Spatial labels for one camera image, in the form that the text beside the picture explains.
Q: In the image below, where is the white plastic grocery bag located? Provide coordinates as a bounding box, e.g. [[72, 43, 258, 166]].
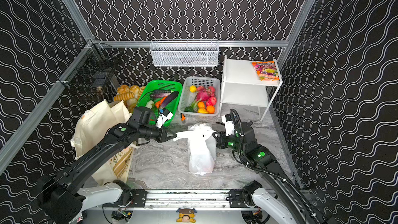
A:
[[173, 123, 216, 176]]

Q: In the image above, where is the cream canvas tote bag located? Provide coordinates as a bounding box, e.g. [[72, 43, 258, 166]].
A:
[[70, 100, 138, 185]]

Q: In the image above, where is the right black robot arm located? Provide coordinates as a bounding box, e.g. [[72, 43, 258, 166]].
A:
[[213, 109, 336, 224]]

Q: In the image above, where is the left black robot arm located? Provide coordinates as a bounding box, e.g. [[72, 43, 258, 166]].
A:
[[36, 107, 177, 224]]

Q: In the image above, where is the orange carrot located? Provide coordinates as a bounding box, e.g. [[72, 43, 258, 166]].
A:
[[154, 96, 166, 108]]

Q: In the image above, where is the dark green cucumber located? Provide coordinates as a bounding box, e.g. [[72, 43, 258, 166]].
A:
[[184, 106, 195, 113]]

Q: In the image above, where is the purple eggplant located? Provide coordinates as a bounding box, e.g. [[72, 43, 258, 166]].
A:
[[159, 91, 179, 109]]

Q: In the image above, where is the green plastic basket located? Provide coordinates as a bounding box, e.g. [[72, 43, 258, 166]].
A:
[[137, 80, 182, 127]]

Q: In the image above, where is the yellow mango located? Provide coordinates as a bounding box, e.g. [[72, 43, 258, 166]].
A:
[[197, 108, 209, 114]]

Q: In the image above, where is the white plastic fruit basket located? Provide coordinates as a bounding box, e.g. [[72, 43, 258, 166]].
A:
[[178, 77, 221, 117]]

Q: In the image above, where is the red apple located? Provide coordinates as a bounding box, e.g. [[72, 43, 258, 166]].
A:
[[206, 96, 217, 106]]

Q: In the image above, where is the yellow lemon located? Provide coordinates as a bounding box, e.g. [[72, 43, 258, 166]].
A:
[[189, 85, 198, 93]]

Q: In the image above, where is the pink dragon fruit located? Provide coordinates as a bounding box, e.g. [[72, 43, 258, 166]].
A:
[[196, 86, 215, 102]]

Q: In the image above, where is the white two-tier shelf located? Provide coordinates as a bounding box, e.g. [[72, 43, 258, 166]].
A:
[[219, 56, 283, 121]]

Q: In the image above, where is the cartoon figure sticker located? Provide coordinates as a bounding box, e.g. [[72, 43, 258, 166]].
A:
[[176, 208, 197, 223]]

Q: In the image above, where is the orange candy bag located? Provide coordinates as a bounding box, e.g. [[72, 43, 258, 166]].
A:
[[251, 61, 280, 82]]

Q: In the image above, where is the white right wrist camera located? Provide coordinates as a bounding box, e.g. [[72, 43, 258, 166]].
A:
[[221, 114, 235, 136]]

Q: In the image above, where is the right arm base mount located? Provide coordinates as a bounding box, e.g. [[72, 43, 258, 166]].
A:
[[226, 180, 272, 208]]

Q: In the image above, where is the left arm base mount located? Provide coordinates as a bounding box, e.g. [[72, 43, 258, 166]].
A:
[[113, 180, 148, 208]]

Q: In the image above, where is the white wire wall basket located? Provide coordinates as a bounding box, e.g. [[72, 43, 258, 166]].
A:
[[150, 39, 219, 67]]

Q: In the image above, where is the black wire wall basket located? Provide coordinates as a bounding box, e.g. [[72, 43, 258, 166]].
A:
[[60, 43, 121, 102]]

